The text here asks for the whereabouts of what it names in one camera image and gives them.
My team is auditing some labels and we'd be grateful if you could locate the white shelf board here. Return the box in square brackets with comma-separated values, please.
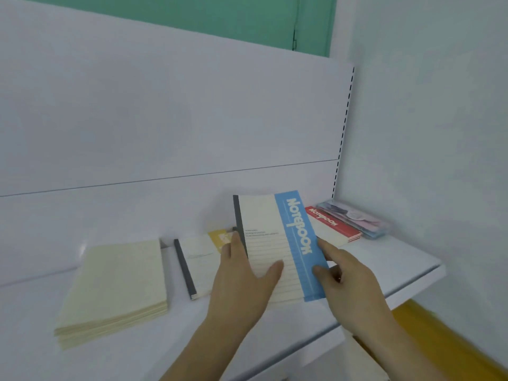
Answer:
[0, 233, 447, 381]

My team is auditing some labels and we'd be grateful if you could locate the red striped cream notebook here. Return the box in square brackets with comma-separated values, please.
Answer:
[304, 206, 363, 249]

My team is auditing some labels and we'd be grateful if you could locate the blue striped cream notebook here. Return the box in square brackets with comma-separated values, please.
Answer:
[233, 190, 330, 305]

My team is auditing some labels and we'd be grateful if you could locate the person's right hand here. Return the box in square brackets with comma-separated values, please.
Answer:
[313, 239, 394, 338]

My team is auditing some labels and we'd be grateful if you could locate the yellow box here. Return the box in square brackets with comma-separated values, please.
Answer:
[352, 299, 508, 381]

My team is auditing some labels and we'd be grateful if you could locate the person's right forearm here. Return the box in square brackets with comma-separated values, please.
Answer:
[349, 312, 450, 381]

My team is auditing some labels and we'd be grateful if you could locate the yellow striped cream notebook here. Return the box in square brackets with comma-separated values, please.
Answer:
[173, 229, 239, 301]

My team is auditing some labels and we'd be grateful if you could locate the green door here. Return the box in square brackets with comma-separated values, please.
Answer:
[15, 0, 339, 58]

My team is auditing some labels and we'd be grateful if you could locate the stack of plain cream notebooks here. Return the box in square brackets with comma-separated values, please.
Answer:
[54, 239, 170, 351]

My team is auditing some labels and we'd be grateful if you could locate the person's left hand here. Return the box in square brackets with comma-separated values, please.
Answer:
[206, 231, 285, 338]

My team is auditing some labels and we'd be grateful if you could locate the pastel clear plastic pouch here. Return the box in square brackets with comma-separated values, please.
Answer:
[317, 199, 392, 239]

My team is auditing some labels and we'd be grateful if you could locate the person's left forearm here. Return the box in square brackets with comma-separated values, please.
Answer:
[159, 318, 255, 381]

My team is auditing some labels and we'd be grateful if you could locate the white slotted shelf upright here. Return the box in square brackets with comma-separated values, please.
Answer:
[331, 66, 356, 199]

